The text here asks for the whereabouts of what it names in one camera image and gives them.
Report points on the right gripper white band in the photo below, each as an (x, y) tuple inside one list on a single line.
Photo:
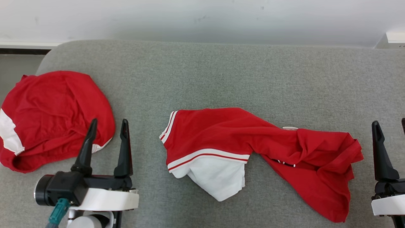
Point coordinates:
[(390, 204)]

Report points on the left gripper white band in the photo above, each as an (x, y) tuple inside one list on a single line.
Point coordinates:
[(107, 199)]

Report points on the red shorts white side stripe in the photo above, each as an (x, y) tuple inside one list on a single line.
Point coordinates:
[(53, 117)]

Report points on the red white sleeved jersey shirt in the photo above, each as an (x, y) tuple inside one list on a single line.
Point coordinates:
[(221, 133)]

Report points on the white skirting board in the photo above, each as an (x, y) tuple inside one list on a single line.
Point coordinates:
[(28, 44)]

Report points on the grey fabric sofa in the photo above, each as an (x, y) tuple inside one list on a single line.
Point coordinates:
[(221, 76)]

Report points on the white wall box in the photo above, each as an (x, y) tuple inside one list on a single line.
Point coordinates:
[(396, 37)]

